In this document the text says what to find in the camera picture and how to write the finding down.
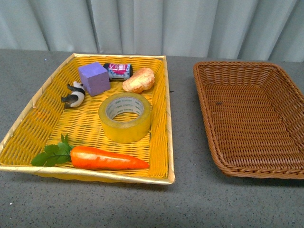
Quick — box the toy panda figure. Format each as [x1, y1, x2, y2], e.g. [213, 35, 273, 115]
[61, 81, 86, 109]

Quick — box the yellow woven basket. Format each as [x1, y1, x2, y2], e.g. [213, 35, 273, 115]
[0, 53, 175, 185]

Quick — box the small printed can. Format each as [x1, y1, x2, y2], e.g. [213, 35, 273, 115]
[103, 63, 133, 81]

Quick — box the orange toy carrot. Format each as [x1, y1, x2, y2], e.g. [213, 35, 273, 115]
[31, 134, 149, 170]

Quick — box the yellow tape roll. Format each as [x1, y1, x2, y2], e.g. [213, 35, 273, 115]
[98, 92, 151, 143]

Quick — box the brown wicker basket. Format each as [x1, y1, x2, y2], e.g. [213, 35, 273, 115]
[193, 61, 304, 180]

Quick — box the purple foam cube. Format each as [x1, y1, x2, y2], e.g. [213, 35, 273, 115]
[78, 62, 111, 96]

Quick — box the toy bread loaf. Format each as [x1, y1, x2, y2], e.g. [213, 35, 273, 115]
[122, 67, 155, 94]

